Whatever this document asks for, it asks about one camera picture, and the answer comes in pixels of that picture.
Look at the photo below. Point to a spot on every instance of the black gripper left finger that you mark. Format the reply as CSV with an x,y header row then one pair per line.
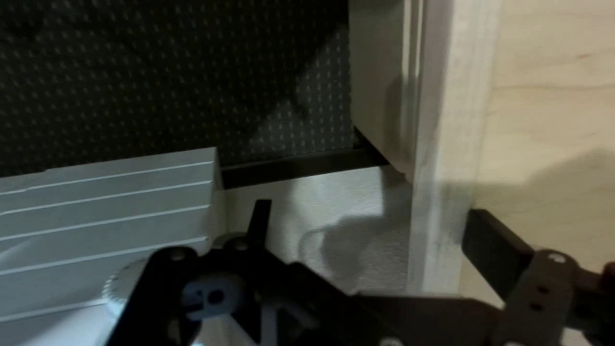
x,y
258,228

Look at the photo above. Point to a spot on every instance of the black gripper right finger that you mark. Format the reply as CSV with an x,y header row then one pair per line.
x,y
494,251

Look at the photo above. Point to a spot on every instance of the white radiator heater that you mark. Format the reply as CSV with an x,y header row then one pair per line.
x,y
65,232

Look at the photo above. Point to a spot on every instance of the wooden nightstand cabinet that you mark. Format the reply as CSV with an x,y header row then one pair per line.
x,y
383,59

